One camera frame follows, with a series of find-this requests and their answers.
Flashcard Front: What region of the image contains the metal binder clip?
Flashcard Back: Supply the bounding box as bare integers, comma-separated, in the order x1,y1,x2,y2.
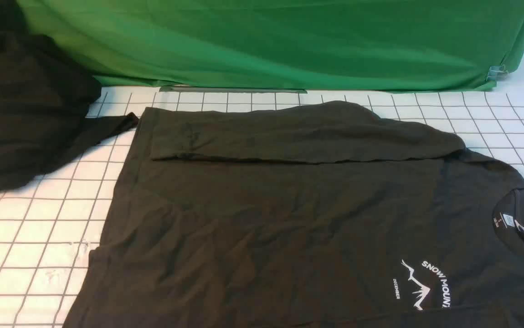
486,65,509,81

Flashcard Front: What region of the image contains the black garment pile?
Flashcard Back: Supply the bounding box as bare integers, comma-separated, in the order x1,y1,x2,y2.
0,0,139,192

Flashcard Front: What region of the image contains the green backdrop cloth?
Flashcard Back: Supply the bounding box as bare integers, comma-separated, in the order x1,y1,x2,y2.
18,0,524,92

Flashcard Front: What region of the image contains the gray long-sleeve top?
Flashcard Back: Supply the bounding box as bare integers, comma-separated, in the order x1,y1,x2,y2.
63,101,524,328

